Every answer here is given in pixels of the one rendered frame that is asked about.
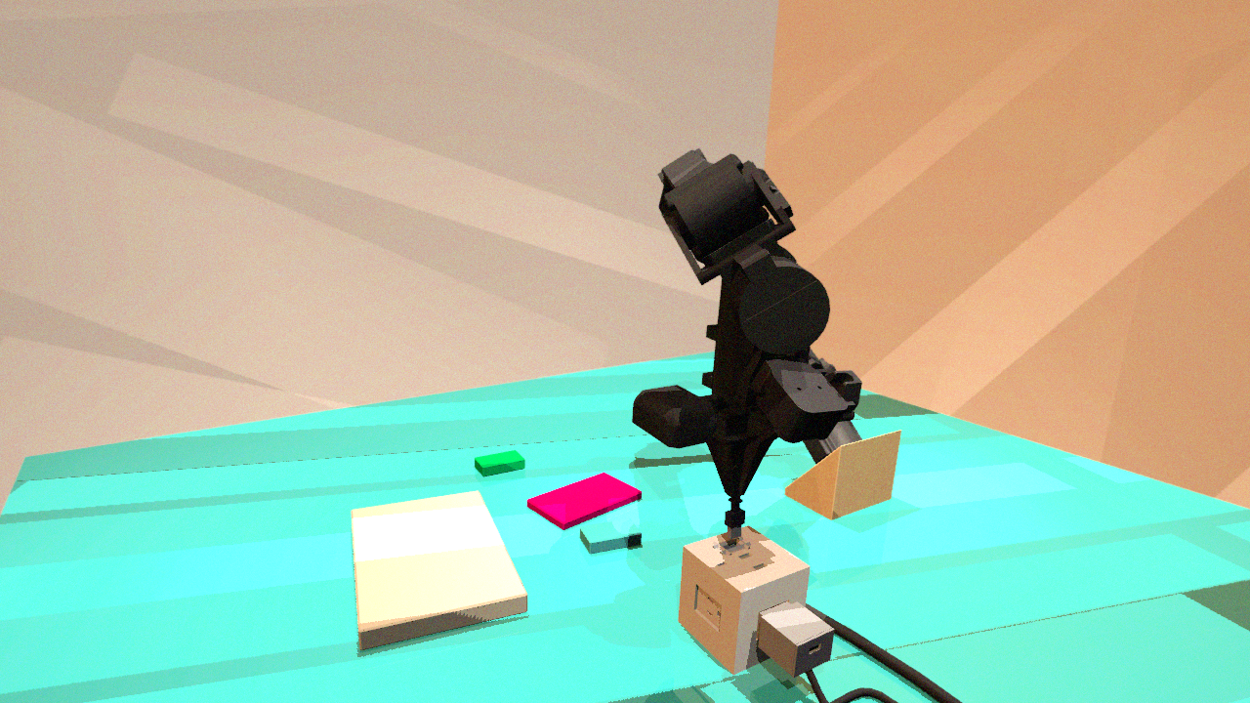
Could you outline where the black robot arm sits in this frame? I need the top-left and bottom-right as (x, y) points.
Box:
(658, 149), (863, 464)

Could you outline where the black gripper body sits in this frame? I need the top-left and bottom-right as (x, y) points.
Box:
(633, 316), (771, 448)

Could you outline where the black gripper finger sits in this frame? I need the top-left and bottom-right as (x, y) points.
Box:
(706, 430), (758, 498)
(738, 415), (779, 497)

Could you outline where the pink flat rectangular block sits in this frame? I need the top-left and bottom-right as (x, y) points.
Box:
(526, 473), (643, 530)

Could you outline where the black usb plug with silver metal tip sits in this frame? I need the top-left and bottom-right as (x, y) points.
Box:
(725, 489), (745, 539)

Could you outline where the teal rectangular block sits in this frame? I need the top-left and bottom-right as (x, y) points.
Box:
(580, 518), (643, 554)

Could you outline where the green rectangular block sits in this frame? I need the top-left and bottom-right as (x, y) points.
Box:
(475, 450), (525, 477)

